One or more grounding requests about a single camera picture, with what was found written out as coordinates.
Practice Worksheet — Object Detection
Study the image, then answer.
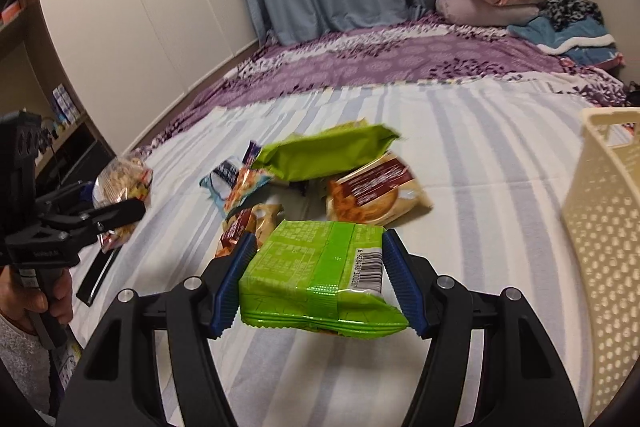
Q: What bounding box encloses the person's left hand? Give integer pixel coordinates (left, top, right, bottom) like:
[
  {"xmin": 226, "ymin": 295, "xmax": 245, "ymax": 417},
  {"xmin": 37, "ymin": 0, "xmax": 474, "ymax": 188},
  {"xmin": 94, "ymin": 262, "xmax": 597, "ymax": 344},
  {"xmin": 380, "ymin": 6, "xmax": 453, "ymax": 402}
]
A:
[{"xmin": 0, "ymin": 267, "xmax": 74, "ymax": 334}]

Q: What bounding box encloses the white wardrobe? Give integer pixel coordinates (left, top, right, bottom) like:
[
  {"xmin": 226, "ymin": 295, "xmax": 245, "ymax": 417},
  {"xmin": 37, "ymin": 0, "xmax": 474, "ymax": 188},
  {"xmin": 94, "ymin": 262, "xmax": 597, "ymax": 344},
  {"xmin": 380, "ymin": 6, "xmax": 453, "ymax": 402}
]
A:
[{"xmin": 40, "ymin": 0, "xmax": 256, "ymax": 153}]

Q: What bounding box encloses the striped white grey blanket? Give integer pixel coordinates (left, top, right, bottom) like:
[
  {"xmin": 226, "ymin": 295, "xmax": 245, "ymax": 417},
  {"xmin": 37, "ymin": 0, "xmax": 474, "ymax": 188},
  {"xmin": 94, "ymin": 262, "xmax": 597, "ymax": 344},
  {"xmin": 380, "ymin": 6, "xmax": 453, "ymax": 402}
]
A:
[{"xmin": 67, "ymin": 78, "xmax": 632, "ymax": 427}]

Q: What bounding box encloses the brown beige pastry snack pack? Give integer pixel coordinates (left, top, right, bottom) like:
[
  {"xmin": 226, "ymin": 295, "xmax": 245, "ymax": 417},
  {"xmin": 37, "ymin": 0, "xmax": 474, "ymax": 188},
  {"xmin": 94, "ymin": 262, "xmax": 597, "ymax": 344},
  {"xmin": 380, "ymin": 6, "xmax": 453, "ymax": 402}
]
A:
[{"xmin": 326, "ymin": 152, "xmax": 434, "ymax": 225}]

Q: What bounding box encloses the long green snack bag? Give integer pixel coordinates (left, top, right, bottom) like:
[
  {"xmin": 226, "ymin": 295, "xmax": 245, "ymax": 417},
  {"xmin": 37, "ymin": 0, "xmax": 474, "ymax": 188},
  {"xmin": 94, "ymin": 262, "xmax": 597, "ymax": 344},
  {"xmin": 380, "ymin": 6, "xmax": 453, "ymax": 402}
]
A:
[{"xmin": 250, "ymin": 119, "xmax": 400, "ymax": 182}]

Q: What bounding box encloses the dark red small snack pack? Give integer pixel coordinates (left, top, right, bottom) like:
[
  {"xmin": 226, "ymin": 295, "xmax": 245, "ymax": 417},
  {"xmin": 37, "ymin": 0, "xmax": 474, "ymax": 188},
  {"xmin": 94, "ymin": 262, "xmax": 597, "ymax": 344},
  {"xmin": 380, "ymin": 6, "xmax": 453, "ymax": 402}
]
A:
[{"xmin": 215, "ymin": 204, "xmax": 284, "ymax": 258}]

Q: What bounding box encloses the black bag at bedside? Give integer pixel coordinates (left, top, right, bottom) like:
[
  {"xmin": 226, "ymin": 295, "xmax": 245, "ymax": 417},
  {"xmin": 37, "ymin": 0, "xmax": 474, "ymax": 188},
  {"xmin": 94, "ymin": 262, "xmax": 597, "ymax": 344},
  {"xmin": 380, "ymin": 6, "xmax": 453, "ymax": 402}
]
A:
[{"xmin": 626, "ymin": 82, "xmax": 640, "ymax": 107}]

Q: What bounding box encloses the lilac pillow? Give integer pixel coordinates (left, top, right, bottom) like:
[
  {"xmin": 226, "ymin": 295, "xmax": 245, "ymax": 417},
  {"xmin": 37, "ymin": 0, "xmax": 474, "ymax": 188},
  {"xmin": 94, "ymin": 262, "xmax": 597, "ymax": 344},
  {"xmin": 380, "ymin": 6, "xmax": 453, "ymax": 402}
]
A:
[{"xmin": 435, "ymin": 0, "xmax": 539, "ymax": 27}]

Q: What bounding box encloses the orange nut snack pack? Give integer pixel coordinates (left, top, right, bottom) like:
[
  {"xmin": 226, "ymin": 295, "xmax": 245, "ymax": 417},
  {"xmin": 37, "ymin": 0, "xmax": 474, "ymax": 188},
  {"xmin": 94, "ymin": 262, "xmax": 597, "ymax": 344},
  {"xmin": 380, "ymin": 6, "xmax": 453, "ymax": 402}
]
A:
[{"xmin": 224, "ymin": 141, "xmax": 273, "ymax": 216}]

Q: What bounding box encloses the black white patterned cloth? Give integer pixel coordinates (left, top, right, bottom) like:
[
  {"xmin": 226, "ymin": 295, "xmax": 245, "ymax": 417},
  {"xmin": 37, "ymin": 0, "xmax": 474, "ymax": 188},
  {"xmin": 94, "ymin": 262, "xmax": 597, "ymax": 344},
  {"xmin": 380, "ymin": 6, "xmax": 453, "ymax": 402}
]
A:
[{"xmin": 539, "ymin": 0, "xmax": 604, "ymax": 31}]

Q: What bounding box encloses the light blue egg roll pack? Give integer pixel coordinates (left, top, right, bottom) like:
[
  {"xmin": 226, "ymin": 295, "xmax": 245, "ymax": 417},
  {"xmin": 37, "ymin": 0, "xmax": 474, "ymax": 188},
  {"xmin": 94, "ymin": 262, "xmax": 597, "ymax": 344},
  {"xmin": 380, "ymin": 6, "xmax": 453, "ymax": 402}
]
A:
[{"xmin": 198, "ymin": 157, "xmax": 243, "ymax": 217}]

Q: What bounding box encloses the clear bag of nuts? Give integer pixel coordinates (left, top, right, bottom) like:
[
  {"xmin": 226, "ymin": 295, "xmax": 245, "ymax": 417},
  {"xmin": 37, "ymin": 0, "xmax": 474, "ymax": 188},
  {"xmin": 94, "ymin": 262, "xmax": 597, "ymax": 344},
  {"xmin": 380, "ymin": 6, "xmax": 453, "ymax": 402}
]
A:
[{"xmin": 92, "ymin": 153, "xmax": 153, "ymax": 253}]

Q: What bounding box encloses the grey fleece left sleeve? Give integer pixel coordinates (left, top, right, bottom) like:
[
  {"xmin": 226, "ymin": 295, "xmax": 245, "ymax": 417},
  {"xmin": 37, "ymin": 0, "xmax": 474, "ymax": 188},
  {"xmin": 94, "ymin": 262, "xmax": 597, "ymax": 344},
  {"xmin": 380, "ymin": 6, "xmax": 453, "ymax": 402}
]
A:
[{"xmin": 1, "ymin": 317, "xmax": 63, "ymax": 426}]

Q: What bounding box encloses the cream perforated plastic basket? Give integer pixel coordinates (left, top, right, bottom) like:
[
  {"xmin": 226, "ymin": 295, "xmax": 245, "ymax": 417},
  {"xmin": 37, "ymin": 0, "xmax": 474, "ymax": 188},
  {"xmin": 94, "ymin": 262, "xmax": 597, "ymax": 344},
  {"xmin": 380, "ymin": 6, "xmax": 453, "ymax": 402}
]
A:
[{"xmin": 561, "ymin": 107, "xmax": 639, "ymax": 426}]

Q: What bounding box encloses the black flat remote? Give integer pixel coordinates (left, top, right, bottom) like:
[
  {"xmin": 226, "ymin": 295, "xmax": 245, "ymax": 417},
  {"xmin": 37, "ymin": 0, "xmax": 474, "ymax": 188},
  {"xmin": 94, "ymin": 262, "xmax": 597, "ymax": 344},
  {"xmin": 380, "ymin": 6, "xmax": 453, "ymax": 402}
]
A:
[{"xmin": 76, "ymin": 247, "xmax": 122, "ymax": 307}]

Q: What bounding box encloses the wooden shelf unit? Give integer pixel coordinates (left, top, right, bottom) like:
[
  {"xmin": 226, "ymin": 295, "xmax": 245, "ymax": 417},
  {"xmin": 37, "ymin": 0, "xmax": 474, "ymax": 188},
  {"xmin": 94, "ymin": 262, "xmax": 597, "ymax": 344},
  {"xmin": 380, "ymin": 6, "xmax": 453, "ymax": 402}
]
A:
[{"xmin": 1, "ymin": 0, "xmax": 114, "ymax": 193}]

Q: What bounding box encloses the purple floral bed sheet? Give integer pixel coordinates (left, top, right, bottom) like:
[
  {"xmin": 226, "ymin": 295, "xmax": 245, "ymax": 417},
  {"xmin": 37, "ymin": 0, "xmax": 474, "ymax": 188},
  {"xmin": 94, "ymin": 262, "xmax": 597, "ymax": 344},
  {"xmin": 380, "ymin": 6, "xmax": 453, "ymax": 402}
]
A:
[{"xmin": 136, "ymin": 12, "xmax": 627, "ymax": 156}]

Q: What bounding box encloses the green snack pack with barcode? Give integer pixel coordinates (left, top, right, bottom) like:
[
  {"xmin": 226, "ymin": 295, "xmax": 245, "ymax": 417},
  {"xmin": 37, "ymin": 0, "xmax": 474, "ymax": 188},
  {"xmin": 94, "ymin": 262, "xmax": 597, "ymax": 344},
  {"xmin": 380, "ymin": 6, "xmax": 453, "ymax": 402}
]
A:
[{"xmin": 239, "ymin": 220, "xmax": 408, "ymax": 339}]

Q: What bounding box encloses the teal white fleece garment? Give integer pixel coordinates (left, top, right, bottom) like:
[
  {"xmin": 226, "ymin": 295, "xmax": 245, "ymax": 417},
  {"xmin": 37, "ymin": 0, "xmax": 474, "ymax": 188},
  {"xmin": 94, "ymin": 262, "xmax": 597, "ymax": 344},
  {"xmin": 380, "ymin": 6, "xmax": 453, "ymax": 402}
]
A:
[{"xmin": 506, "ymin": 16, "xmax": 620, "ymax": 66}]

